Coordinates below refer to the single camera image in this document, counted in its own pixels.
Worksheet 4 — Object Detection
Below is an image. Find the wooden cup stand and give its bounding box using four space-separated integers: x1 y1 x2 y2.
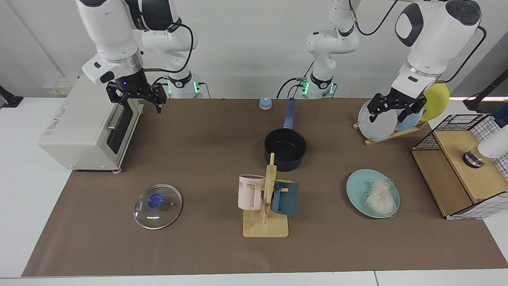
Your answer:
242 153 289 238

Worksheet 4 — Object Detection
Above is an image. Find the pink ribbed cup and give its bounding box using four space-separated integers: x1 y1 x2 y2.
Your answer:
238 174 266 211

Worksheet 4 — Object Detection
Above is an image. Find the light blue plate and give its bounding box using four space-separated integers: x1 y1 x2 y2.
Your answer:
395 106 424 132

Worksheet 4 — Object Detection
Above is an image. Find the white cylinder silver end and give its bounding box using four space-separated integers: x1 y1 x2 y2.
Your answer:
462 133 508 168

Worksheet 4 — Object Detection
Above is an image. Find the brown table cloth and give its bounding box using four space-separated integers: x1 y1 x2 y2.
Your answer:
22 98 508 277

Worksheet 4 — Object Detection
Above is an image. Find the pale toaster oven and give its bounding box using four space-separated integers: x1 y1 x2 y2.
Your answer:
38 75 144 174

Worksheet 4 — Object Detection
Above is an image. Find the black pot blue handle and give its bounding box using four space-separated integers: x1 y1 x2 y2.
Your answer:
264 98 307 172

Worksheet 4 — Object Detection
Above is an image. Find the black base cable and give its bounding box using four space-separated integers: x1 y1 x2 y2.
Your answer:
276 75 309 99

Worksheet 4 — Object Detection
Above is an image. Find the white vermicelli bundle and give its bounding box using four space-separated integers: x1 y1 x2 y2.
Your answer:
363 178 398 218

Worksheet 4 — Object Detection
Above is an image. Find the wooden plate rack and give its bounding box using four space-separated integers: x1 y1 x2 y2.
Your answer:
353 120 429 146

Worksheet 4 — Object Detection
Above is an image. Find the glass lid blue knob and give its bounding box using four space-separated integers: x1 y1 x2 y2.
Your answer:
133 184 183 230

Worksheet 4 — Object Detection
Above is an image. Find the black clamp mount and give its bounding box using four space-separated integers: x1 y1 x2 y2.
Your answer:
0 85 23 108

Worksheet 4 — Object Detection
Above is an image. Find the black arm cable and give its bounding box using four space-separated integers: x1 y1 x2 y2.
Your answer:
348 0 487 84
143 22 198 86

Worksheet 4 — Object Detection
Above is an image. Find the white wall socket strip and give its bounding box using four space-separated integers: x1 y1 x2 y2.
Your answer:
43 75 80 96

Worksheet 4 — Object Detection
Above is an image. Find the yellow plate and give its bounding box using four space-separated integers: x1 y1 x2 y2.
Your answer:
420 83 450 122

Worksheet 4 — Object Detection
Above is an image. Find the grey plate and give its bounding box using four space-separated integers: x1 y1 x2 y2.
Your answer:
358 98 398 141

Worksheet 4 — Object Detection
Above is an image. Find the dark teal cup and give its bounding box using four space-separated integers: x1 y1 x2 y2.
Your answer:
270 180 299 216

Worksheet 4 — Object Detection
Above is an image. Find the teal plate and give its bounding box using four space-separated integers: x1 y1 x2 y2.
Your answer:
346 169 400 219

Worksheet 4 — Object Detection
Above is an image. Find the wire basket wooden floor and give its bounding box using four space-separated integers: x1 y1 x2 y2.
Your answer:
412 114 508 220

